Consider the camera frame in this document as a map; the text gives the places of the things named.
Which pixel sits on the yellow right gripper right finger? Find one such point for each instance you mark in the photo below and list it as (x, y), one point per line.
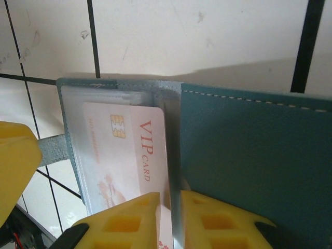
(220, 228)

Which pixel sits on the white VIP card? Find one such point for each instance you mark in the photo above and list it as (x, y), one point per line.
(150, 145)

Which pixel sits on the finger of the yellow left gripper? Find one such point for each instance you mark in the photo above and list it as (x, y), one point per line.
(15, 160)

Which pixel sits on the teal leather card holder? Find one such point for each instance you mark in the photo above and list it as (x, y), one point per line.
(246, 155)

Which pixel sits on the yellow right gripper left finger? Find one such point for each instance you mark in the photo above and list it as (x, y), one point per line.
(116, 228)

